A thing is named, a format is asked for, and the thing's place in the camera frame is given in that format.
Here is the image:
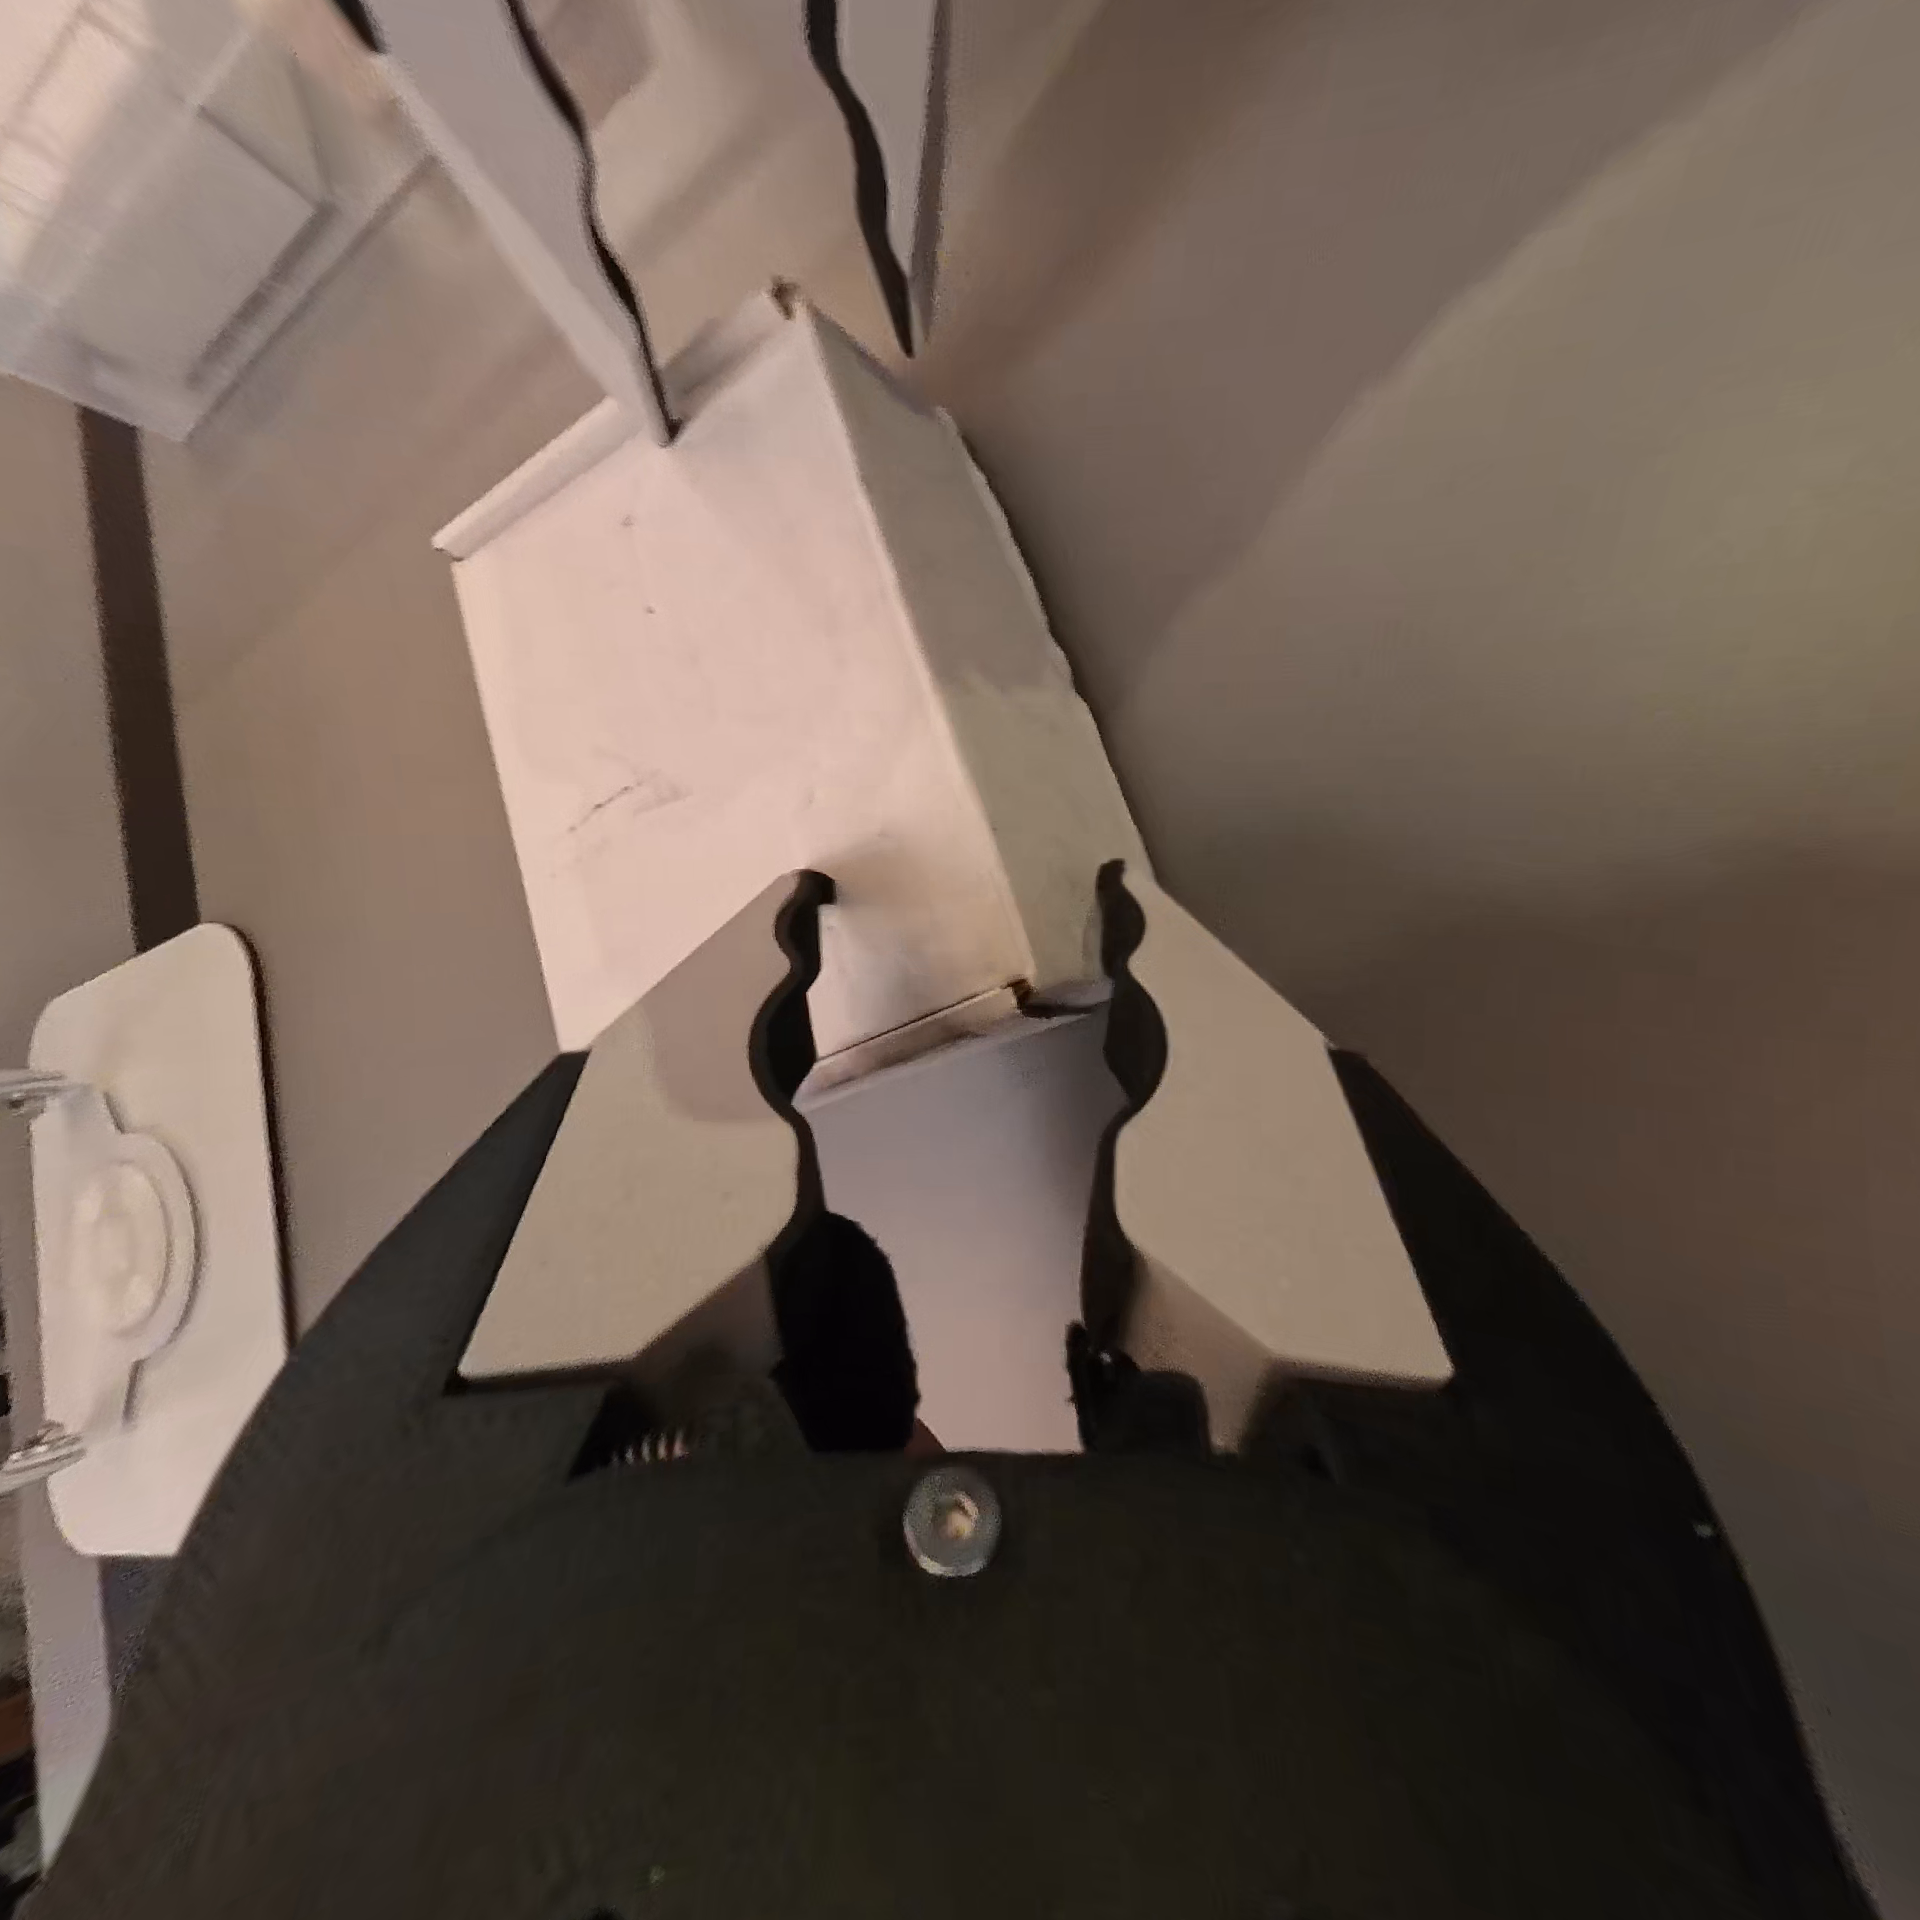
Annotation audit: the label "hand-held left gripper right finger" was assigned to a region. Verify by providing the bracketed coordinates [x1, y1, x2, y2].
[1064, 857, 1456, 1451]

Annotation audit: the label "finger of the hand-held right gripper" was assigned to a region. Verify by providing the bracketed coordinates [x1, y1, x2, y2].
[335, 0, 681, 452]
[801, 0, 958, 361]

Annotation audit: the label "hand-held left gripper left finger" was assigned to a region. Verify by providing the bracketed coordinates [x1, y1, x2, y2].
[455, 867, 841, 1390]

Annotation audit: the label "clear plastic bin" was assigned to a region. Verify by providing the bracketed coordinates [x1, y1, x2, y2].
[0, 0, 662, 444]

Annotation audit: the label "white cardboard box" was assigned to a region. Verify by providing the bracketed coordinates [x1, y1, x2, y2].
[434, 276, 1156, 1450]

